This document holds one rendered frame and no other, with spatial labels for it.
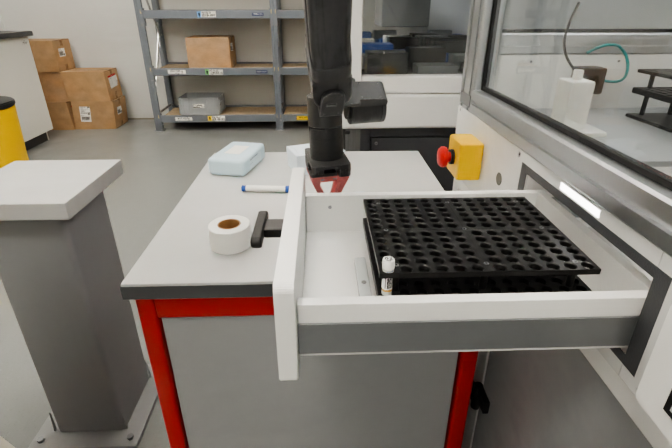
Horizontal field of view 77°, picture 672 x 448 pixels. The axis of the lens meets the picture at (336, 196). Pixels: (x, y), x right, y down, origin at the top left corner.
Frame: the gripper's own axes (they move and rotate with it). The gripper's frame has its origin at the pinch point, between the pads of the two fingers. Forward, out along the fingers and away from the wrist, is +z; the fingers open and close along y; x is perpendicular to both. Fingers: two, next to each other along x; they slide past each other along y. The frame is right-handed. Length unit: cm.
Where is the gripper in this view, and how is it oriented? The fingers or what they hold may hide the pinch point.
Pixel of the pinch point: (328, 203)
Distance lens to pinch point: 77.4
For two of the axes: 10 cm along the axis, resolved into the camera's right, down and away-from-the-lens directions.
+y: -1.9, -4.1, 8.9
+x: -9.8, 1.1, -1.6
